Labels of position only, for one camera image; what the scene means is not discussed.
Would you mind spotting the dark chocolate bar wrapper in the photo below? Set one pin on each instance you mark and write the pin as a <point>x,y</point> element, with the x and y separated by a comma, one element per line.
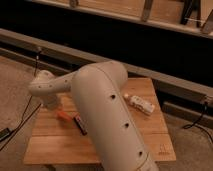
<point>80,124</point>

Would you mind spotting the white plastic bottle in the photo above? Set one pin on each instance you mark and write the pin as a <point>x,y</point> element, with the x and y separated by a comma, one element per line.
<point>139,103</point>

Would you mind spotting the black floor device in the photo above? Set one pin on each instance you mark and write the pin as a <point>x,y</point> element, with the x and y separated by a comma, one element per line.
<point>4,134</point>

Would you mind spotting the wooden table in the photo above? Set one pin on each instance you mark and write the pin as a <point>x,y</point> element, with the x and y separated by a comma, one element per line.
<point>55,141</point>

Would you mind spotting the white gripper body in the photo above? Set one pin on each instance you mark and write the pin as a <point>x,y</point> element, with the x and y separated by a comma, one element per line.
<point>51,102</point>

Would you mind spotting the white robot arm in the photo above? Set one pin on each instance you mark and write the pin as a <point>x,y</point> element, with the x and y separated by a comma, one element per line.
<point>96,92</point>

